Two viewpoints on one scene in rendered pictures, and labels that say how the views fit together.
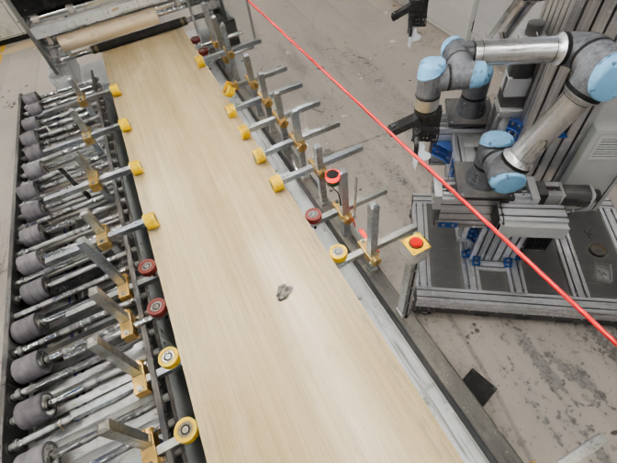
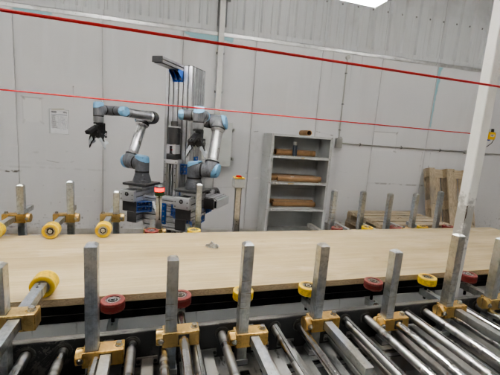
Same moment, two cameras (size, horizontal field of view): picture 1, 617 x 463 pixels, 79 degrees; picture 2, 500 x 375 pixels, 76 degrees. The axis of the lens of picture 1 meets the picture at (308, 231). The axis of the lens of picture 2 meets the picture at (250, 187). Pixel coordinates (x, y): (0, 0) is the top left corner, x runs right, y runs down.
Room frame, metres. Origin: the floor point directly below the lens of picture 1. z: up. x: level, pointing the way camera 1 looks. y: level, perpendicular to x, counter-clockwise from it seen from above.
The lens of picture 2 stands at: (0.58, 1.78, 1.50)
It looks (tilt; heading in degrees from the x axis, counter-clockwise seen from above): 9 degrees down; 270
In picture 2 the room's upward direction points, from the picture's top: 4 degrees clockwise
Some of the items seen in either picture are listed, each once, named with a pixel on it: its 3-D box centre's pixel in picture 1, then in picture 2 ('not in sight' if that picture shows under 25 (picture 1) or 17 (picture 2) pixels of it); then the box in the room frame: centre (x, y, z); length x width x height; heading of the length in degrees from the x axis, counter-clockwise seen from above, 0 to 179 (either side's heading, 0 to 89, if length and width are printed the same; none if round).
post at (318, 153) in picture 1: (320, 180); (116, 228); (1.41, -0.12, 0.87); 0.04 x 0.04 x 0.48; 17
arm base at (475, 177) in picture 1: (486, 170); (193, 182); (1.06, -0.79, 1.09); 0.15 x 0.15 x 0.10
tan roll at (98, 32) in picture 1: (134, 21); not in sight; (3.49, 1.11, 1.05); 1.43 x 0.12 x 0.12; 107
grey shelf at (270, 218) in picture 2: not in sight; (292, 188); (-0.01, -2.87, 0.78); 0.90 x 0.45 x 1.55; 13
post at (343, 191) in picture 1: (344, 207); (158, 222); (1.17, -0.19, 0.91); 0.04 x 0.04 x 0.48; 17
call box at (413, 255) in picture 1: (414, 249); (238, 182); (0.68, -0.34, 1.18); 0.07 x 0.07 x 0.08; 17
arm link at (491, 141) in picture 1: (494, 150); (195, 168); (1.06, -0.78, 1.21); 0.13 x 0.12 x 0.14; 170
